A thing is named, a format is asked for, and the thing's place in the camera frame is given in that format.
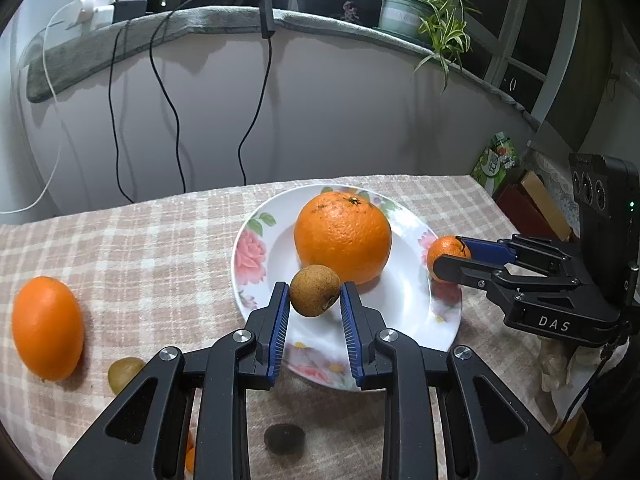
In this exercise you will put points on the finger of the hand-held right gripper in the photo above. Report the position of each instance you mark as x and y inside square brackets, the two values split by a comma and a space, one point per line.
[460, 270]
[487, 250]

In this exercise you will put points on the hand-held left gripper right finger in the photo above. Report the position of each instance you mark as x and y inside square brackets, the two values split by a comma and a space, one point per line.
[351, 330]

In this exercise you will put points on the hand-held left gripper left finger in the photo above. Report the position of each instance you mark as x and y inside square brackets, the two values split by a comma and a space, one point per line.
[280, 330]

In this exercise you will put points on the small mandarin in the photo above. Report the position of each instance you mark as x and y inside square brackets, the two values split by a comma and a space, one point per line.
[445, 247]

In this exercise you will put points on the brown kiwi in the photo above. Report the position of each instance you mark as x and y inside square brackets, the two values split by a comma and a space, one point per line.
[314, 291]

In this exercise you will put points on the white floral plate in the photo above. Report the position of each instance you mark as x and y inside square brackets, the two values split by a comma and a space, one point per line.
[410, 285]

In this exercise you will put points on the dark plum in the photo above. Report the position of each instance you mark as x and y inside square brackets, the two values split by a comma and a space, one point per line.
[284, 440]

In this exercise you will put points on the tiny orange kumquat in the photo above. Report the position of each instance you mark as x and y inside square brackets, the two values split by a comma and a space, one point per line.
[190, 460]

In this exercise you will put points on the green-brown round fruit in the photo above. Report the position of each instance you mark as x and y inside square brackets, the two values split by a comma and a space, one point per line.
[122, 372]

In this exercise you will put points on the person's right forearm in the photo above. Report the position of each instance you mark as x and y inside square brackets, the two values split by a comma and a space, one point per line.
[622, 400]

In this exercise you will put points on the red-brown box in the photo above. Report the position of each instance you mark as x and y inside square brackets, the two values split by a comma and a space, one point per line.
[530, 210]

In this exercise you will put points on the green carton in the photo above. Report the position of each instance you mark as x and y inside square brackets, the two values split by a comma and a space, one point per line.
[495, 162]

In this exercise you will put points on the large round orange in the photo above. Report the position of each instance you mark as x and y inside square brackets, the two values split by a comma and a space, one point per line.
[342, 235]

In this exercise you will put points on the oval orange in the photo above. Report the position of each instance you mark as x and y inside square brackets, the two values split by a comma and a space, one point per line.
[47, 330]

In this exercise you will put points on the potted spider plant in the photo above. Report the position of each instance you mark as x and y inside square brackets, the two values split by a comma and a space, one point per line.
[400, 12]

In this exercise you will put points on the small purple plant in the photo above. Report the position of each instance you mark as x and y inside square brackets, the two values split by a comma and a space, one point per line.
[352, 11]

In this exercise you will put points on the black hanging adapter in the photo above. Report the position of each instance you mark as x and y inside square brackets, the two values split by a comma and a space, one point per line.
[266, 17]

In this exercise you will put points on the dark power bank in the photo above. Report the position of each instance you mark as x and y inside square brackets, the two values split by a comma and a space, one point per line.
[130, 10]

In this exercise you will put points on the white charger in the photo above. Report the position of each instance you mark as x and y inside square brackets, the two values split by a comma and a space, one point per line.
[94, 9]

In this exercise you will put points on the window with white frame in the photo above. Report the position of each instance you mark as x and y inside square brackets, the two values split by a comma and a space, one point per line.
[500, 20]

